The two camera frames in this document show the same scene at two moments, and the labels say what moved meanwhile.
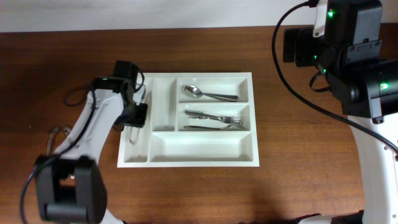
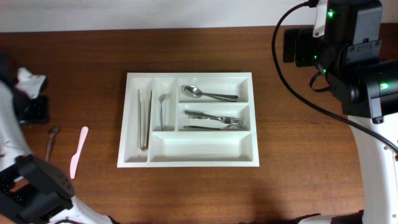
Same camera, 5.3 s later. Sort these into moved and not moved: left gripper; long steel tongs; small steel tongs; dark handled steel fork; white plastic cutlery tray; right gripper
Moved: small steel tongs; left gripper; long steel tongs
Not moved: right gripper; dark handled steel fork; white plastic cutlery tray
